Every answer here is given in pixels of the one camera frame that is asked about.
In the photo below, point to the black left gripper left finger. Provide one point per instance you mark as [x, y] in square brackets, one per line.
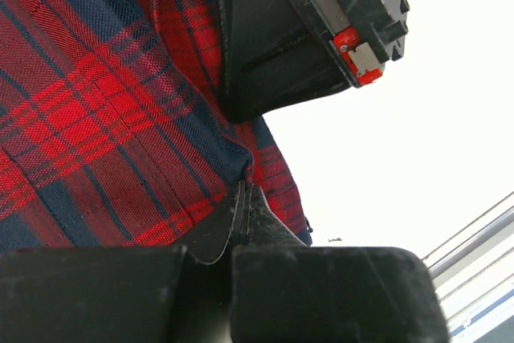
[176, 293]

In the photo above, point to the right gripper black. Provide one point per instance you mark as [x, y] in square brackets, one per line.
[277, 53]

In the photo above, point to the red plaid skirt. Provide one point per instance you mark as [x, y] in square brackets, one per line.
[111, 134]

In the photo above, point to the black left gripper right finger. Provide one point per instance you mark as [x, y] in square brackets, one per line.
[284, 291]

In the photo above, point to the aluminium right side rail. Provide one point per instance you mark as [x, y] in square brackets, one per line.
[472, 273]

